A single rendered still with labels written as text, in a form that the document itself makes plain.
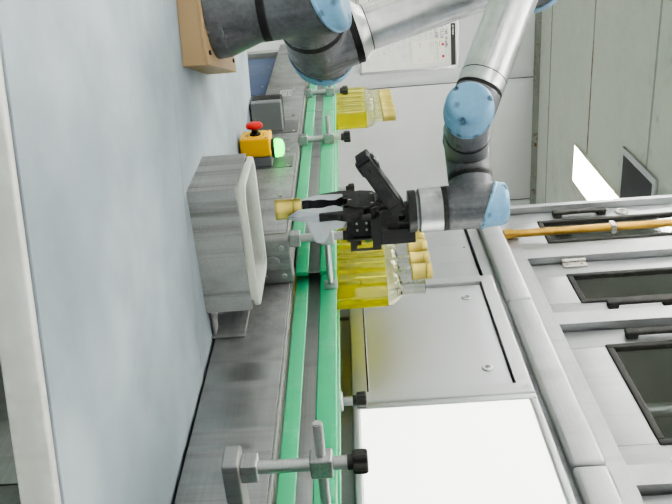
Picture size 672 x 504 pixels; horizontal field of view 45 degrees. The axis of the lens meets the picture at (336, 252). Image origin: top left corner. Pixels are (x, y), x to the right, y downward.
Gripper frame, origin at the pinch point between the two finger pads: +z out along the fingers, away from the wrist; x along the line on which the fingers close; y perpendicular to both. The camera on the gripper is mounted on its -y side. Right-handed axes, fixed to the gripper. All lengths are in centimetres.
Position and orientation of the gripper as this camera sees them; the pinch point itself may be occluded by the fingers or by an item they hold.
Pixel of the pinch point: (296, 208)
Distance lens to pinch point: 137.0
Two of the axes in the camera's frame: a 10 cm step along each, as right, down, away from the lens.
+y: 0.8, 8.9, 4.5
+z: -10.0, 0.7, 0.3
